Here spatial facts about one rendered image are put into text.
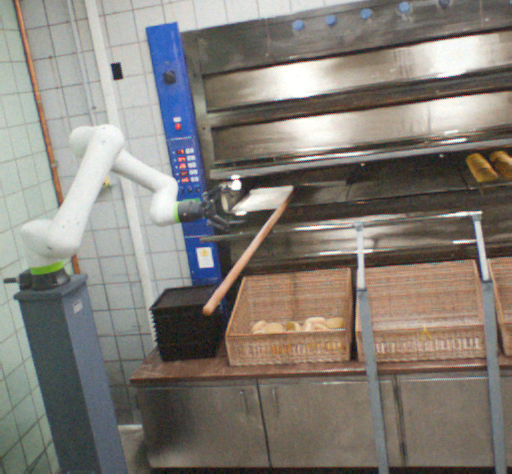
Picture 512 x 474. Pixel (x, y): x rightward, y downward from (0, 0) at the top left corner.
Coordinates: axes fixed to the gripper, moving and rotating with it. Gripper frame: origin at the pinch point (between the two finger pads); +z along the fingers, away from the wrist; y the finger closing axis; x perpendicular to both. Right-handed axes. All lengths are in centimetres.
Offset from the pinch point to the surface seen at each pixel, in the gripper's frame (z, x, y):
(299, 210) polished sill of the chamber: 14, -55, 17
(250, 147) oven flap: -5, -54, -17
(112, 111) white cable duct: -73, -53, -44
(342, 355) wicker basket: 33, -9, 73
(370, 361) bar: 46, 5, 70
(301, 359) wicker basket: 14, -8, 74
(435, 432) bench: 69, -1, 107
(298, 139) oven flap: 19, -55, -18
